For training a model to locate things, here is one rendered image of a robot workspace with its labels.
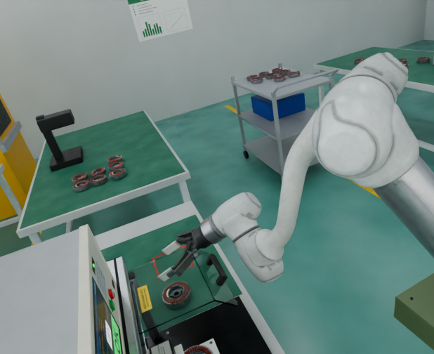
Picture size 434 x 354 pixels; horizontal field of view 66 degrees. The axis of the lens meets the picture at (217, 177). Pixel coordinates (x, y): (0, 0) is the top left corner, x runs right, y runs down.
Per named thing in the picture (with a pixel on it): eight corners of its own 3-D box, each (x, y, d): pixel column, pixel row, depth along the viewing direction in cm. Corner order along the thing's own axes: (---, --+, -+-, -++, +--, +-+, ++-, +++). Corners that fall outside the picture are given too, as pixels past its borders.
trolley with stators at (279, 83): (287, 141, 409) (279, 56, 361) (342, 173, 323) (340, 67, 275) (243, 156, 396) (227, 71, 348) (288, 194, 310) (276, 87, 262)
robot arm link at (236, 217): (205, 211, 111) (226, 246, 107) (242, 184, 106) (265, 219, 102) (218, 211, 120) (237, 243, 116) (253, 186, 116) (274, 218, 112)
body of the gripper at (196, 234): (215, 248, 113) (194, 262, 116) (213, 232, 121) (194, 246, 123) (199, 234, 110) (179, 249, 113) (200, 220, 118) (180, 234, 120)
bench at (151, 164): (162, 167, 416) (144, 109, 380) (211, 255, 259) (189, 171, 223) (72, 197, 392) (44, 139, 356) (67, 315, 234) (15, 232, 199)
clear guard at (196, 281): (209, 253, 110) (205, 239, 108) (238, 306, 90) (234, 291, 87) (112, 293, 103) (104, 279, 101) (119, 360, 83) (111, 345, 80)
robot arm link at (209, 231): (227, 225, 120) (215, 233, 121) (211, 208, 116) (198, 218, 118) (229, 241, 112) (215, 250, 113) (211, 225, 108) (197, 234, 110)
